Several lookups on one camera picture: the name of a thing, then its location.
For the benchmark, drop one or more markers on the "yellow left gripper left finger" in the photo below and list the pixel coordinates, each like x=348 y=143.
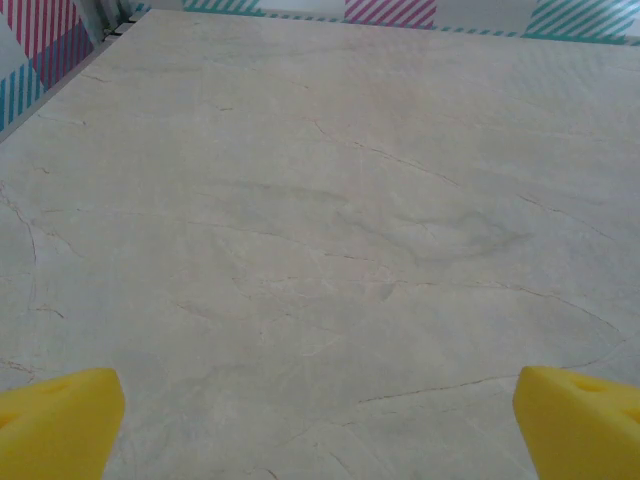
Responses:
x=55 y=425

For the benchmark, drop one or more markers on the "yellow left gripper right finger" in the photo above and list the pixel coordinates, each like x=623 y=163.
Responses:
x=580 y=430

